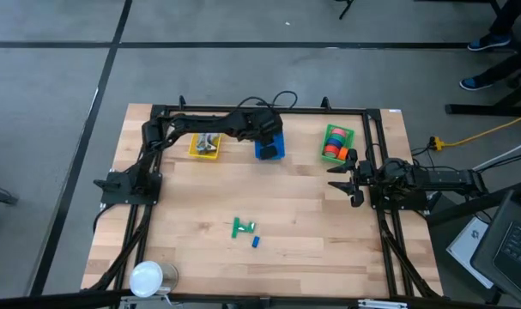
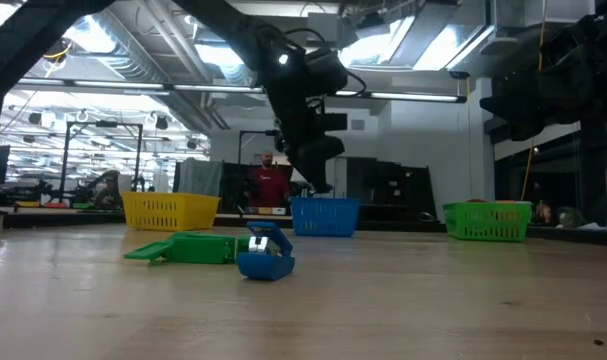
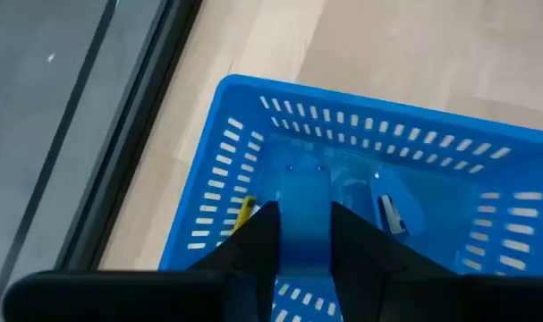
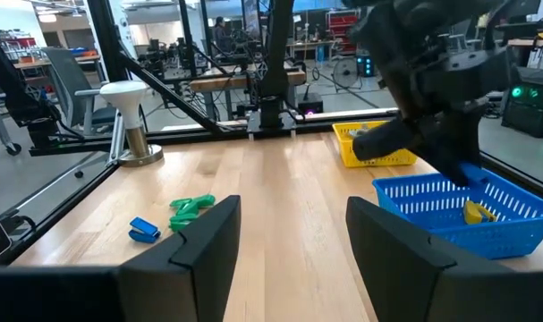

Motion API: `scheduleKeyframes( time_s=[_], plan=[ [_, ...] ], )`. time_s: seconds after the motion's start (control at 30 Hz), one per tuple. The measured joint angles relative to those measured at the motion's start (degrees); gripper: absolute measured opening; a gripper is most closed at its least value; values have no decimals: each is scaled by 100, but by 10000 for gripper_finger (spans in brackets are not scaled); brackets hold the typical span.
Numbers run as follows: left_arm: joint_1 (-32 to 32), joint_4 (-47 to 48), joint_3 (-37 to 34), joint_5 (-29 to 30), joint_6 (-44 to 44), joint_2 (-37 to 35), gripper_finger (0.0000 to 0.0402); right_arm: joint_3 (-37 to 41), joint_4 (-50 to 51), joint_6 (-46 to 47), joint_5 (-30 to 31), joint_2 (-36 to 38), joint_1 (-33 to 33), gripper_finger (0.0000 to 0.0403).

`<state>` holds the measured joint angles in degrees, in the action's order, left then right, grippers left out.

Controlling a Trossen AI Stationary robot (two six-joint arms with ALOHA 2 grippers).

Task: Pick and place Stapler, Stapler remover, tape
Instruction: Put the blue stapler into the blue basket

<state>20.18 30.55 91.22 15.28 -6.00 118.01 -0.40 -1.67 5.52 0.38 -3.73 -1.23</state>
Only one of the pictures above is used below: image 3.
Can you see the yellow stapler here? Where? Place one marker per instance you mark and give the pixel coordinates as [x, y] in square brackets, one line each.
[244, 212]

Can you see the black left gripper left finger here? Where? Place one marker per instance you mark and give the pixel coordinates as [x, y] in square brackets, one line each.
[253, 250]

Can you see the blue plastic basket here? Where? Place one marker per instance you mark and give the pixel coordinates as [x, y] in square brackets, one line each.
[450, 210]

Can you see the blue stapler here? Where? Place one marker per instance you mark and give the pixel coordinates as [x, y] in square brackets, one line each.
[398, 205]
[304, 214]

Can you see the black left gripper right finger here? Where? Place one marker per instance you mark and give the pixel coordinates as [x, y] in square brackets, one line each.
[360, 259]

